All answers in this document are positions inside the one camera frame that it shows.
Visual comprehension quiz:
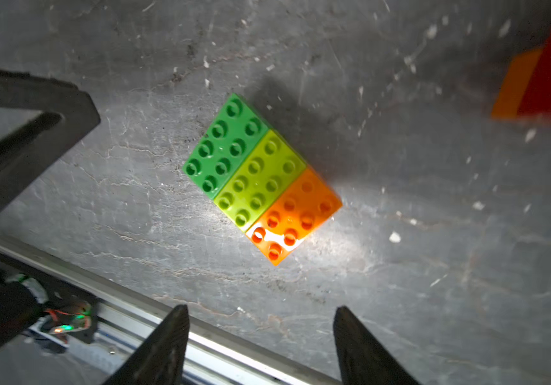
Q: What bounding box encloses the orange long lego brick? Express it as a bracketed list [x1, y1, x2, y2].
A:
[246, 167, 343, 266]

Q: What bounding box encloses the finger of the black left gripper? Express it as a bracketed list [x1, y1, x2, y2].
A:
[0, 70, 101, 213]

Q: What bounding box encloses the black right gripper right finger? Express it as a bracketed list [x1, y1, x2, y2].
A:
[333, 306, 419, 385]

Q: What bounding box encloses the orange small lego brick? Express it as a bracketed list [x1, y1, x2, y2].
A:
[490, 47, 543, 120]

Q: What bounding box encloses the green long lego brick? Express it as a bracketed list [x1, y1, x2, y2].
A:
[182, 93, 270, 200]

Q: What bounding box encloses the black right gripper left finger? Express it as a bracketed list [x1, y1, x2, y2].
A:
[104, 305, 190, 385]

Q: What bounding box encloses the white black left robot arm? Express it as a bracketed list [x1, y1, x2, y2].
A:
[0, 70, 100, 348]

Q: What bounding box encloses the lime green lego brick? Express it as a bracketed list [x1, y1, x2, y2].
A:
[214, 129, 307, 232]

